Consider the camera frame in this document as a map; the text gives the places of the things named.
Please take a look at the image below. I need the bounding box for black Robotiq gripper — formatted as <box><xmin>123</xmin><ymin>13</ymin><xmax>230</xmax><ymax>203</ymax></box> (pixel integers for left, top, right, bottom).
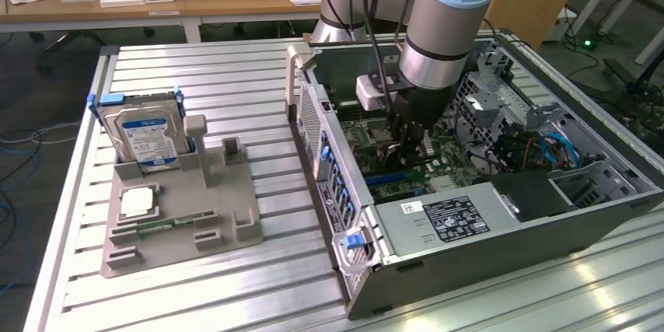
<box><xmin>386</xmin><ymin>86</ymin><xmax>453</xmax><ymax>166</ymax></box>

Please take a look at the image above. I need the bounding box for CPU socket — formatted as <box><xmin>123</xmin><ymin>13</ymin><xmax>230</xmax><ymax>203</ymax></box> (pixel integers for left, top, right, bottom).
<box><xmin>361</xmin><ymin>120</ymin><xmax>394</xmax><ymax>145</ymax></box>

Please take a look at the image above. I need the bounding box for perforated metal disk bay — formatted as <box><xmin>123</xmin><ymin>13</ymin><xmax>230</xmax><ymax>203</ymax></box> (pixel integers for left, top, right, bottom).
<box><xmin>450</xmin><ymin>70</ymin><xmax>526</xmax><ymax>146</ymax></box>

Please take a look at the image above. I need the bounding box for green motherboard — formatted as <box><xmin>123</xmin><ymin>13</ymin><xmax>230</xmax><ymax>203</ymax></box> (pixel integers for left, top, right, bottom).
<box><xmin>330</xmin><ymin>90</ymin><xmax>498</xmax><ymax>203</ymax></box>

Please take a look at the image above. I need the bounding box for blue expansion slot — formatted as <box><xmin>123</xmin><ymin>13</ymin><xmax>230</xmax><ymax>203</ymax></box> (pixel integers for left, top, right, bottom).
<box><xmin>363</xmin><ymin>171</ymin><xmax>406</xmax><ymax>188</ymax></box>

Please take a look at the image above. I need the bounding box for grey power supply unit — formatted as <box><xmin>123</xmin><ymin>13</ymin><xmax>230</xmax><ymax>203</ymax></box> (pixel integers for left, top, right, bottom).
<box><xmin>371</xmin><ymin>182</ymin><xmax>521</xmax><ymax>257</ymax></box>

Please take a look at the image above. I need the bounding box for open dark PC case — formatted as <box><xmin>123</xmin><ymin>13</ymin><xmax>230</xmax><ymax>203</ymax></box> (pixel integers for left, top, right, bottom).
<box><xmin>283</xmin><ymin>28</ymin><xmax>664</xmax><ymax>321</ymax></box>

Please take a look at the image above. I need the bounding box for black floor stand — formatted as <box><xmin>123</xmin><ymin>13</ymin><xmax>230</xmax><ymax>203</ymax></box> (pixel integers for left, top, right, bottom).
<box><xmin>601</xmin><ymin>58</ymin><xmax>664</xmax><ymax>131</ymax></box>

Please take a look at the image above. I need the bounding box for hard disk with blue carrier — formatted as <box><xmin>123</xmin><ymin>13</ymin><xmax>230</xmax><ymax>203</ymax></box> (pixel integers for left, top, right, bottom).
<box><xmin>86</xmin><ymin>86</ymin><xmax>194</xmax><ymax>173</ymax></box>

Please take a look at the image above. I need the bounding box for grey parts rack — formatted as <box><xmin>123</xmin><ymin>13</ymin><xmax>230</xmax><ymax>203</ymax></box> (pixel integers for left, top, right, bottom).
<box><xmin>98</xmin><ymin>114</ymin><xmax>263</xmax><ymax>279</ymax></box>

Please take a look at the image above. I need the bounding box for green RAM stick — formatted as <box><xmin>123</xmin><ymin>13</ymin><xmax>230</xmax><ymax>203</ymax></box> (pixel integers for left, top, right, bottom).
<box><xmin>134</xmin><ymin>215</ymin><xmax>217</xmax><ymax>234</ymax></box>

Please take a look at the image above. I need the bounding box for silver CPU chip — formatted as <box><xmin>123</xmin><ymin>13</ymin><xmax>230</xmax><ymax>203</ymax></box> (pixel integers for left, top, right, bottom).
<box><xmin>118</xmin><ymin>188</ymin><xmax>159</xmax><ymax>220</ymax></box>

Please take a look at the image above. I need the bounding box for black chair base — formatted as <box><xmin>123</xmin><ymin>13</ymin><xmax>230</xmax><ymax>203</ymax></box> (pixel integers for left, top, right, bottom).
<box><xmin>29</xmin><ymin>30</ymin><xmax>107</xmax><ymax>75</ymax></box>

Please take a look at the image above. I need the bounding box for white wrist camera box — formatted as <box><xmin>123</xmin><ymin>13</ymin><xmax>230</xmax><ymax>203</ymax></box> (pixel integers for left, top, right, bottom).
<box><xmin>354</xmin><ymin>74</ymin><xmax>401</xmax><ymax>112</ymax></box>

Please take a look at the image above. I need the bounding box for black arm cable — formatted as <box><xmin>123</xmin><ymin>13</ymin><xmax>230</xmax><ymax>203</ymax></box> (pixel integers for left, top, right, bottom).
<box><xmin>362</xmin><ymin>0</ymin><xmax>411</xmax><ymax>115</ymax></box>

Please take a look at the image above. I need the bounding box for orange wire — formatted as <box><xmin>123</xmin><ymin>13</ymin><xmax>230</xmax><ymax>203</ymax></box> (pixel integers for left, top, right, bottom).
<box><xmin>521</xmin><ymin>135</ymin><xmax>543</xmax><ymax>169</ymax></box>

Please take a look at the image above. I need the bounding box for thin black cable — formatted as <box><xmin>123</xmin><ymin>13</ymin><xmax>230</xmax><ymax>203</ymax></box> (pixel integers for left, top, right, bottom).
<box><xmin>483</xmin><ymin>16</ymin><xmax>525</xmax><ymax>44</ymax></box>

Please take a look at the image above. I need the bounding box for blue wire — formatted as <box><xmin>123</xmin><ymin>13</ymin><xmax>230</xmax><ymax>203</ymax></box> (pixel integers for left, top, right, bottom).
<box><xmin>538</xmin><ymin>132</ymin><xmax>581</xmax><ymax>172</ymax></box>

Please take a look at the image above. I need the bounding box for white floor cable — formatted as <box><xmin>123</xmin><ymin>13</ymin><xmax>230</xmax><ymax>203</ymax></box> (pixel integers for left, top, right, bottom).
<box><xmin>0</xmin><ymin>120</ymin><xmax>78</xmax><ymax>145</ymax></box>

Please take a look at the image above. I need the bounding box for blue floor cable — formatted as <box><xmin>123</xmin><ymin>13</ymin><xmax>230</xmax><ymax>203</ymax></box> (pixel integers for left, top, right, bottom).
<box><xmin>0</xmin><ymin>145</ymin><xmax>45</xmax><ymax>294</ymax></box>

